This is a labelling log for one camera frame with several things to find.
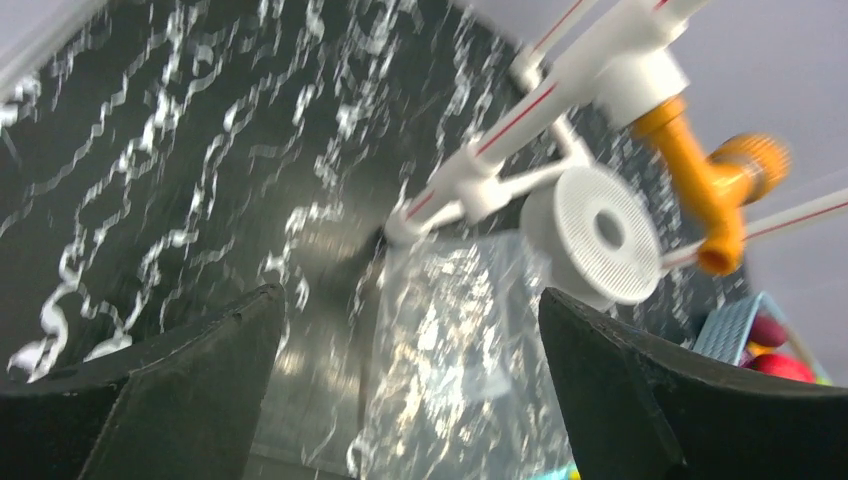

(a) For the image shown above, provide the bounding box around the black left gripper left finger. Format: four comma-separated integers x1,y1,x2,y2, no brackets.
1,284,285,479

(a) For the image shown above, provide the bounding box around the red apple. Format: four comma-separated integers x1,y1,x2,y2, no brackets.
747,353,817,383

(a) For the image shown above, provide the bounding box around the light blue plastic basket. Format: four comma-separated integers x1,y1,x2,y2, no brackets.
691,291,832,385

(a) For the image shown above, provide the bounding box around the purple onion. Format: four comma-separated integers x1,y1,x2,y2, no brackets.
748,314,788,348

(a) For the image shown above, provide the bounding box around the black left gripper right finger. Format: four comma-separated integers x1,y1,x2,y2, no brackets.
538,289,847,479

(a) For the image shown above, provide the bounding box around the orange tap valve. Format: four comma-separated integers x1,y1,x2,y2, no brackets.
631,96,791,276

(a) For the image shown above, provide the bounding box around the clear zip top bag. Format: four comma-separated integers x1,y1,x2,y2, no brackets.
347,231,574,479

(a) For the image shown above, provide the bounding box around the white PVC pipe frame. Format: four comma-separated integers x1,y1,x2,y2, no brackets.
385,1,847,270

